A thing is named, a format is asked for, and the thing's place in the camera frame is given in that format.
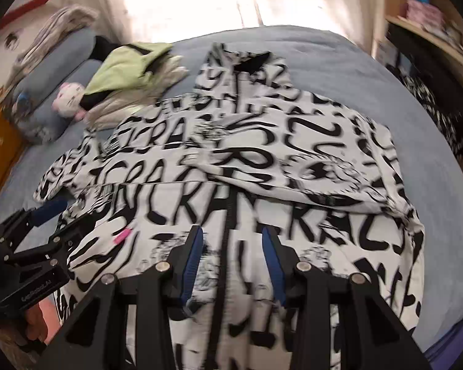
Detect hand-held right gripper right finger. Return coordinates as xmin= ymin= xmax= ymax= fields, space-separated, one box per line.
xmin=260 ymin=225 xmax=433 ymax=370

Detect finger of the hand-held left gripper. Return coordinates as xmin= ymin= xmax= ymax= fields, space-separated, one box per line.
xmin=3 ymin=226 xmax=92 ymax=275
xmin=0 ymin=196 xmax=69 ymax=256

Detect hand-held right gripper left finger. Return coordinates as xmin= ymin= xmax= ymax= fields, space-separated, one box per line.
xmin=42 ymin=224 xmax=205 ymax=370

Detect black and white printed jacket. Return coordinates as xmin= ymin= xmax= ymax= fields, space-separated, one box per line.
xmin=33 ymin=42 xmax=425 ymax=370

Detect person's left hand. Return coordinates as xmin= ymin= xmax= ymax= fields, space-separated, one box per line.
xmin=24 ymin=305 xmax=54 ymax=344

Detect orange wooden headboard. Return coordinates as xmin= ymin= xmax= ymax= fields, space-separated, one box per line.
xmin=0 ymin=96 xmax=24 ymax=186

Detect white and pink plush toy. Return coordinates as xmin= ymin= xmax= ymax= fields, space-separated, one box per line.
xmin=52 ymin=81 xmax=89 ymax=122

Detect green and cream folded jackets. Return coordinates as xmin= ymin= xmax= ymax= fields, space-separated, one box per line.
xmin=87 ymin=52 xmax=190 ymax=128

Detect light green folded jacket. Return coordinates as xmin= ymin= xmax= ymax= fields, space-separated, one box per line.
xmin=83 ymin=42 xmax=174 ymax=101

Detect black folded garment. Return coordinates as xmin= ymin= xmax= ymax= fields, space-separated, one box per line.
xmin=94 ymin=35 xmax=120 ymax=62

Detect striped folded blanket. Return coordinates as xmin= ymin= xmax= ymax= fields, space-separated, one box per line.
xmin=17 ymin=5 xmax=99 ymax=66

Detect bed with blue sheet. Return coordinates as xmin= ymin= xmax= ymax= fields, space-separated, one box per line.
xmin=0 ymin=25 xmax=463 ymax=363

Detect black and white patterned cloth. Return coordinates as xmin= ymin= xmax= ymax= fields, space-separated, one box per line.
xmin=386 ymin=62 xmax=463 ymax=158

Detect wooden shelf unit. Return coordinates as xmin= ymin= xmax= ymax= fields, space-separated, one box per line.
xmin=372 ymin=0 xmax=463 ymax=85

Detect stack of pink boxes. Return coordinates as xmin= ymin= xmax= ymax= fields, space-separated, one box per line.
xmin=405 ymin=0 xmax=445 ymax=31

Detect red wall shelf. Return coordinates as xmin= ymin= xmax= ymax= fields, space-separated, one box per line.
xmin=0 ymin=0 xmax=58 ymax=31

